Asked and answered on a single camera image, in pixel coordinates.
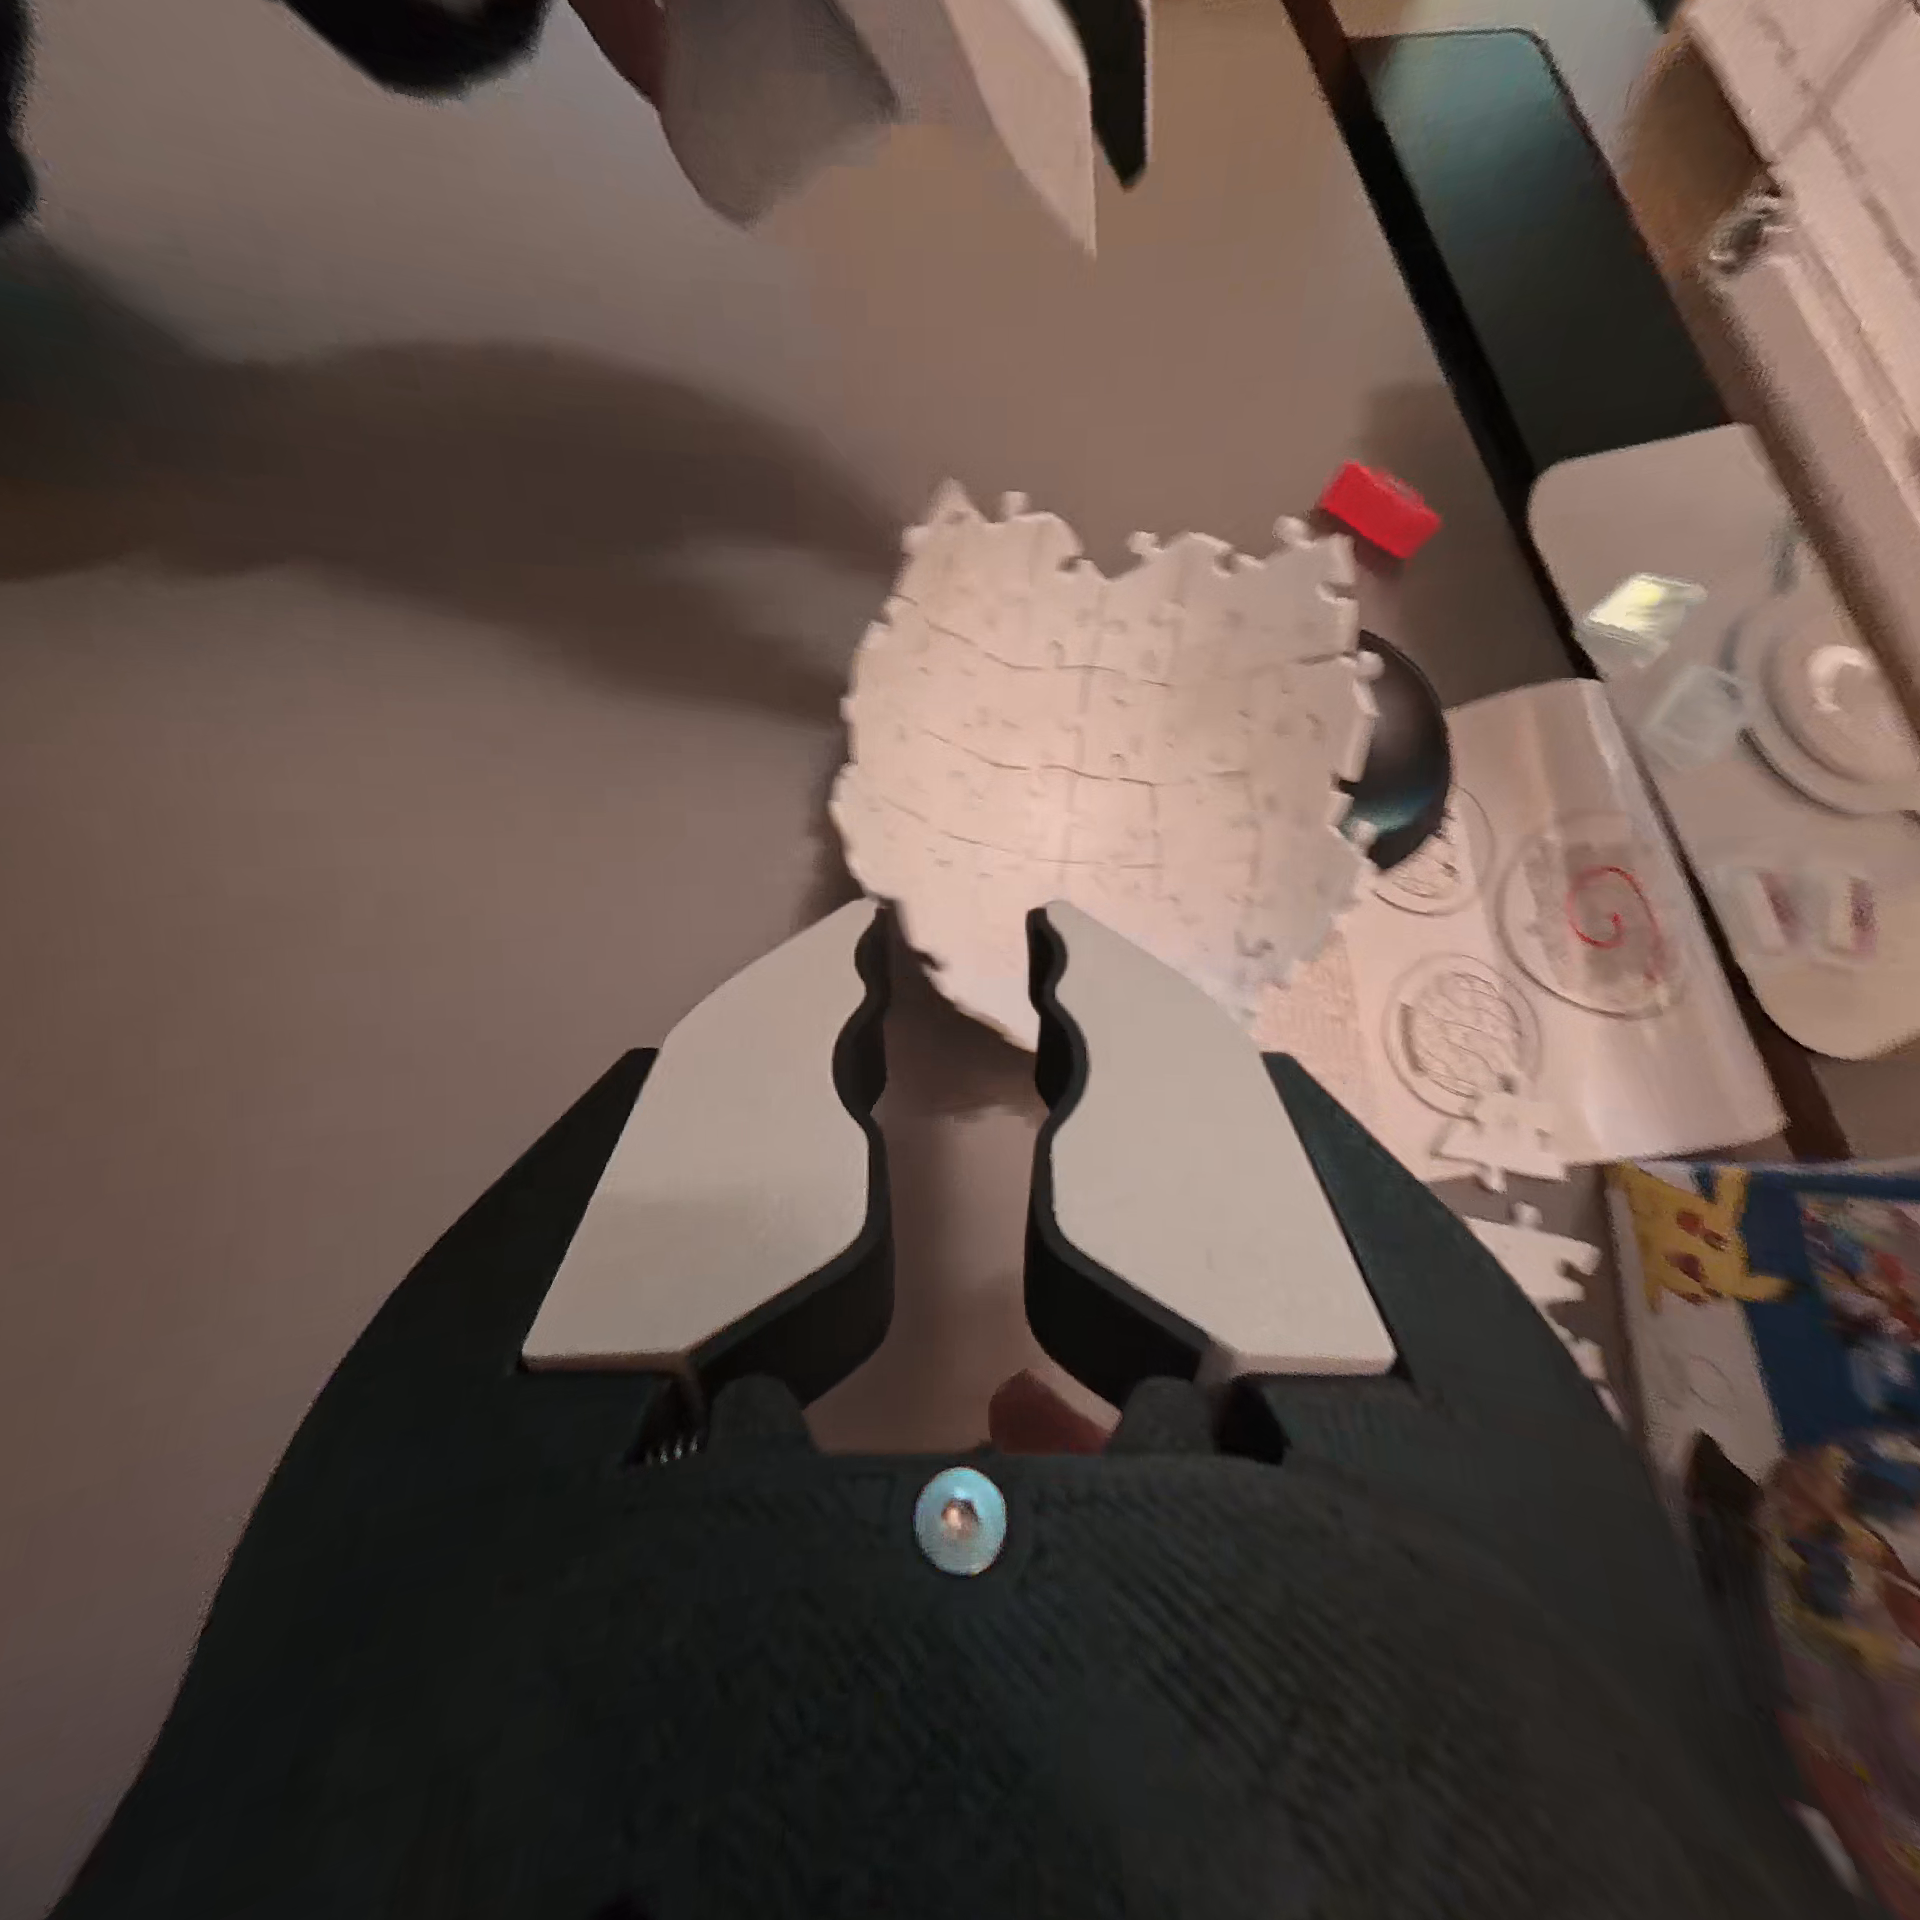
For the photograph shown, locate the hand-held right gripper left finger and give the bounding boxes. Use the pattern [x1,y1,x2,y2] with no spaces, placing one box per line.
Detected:
[518,896,895,1413]

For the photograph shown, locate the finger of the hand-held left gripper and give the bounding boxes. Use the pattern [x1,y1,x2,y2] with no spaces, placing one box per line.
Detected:
[929,0,1150,253]
[661,0,903,225]

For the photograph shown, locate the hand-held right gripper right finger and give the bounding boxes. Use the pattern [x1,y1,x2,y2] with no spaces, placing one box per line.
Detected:
[1023,900,1400,1420]

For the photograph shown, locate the puzzle pieces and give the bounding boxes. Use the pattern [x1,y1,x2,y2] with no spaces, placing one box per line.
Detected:
[1431,1095,1629,1426]

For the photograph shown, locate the partly built puzzle ball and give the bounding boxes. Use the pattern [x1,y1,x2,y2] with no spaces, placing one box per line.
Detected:
[830,479,1382,1052]

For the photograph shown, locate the black round ball stand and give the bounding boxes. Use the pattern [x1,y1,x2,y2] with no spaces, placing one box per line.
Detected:
[1335,630,1454,874]

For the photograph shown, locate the blue puzzle box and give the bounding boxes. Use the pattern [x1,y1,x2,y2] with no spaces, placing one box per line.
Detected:
[1604,1153,1920,1920]

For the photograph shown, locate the folded paper instruction leaflet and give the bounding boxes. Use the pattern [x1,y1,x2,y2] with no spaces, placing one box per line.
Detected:
[1253,678,1788,1186]

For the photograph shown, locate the small red plastic block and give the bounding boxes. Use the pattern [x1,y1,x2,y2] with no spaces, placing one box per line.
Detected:
[1313,460,1443,564]

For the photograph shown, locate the instruction sheet on board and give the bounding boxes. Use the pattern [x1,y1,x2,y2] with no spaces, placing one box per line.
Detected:
[1628,0,1920,633]

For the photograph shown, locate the clear acrylic holder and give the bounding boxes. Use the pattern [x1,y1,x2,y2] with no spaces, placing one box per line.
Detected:
[1581,569,1920,817]

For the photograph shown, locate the white stand base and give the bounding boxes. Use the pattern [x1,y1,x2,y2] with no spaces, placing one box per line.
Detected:
[1527,422,1920,1058]

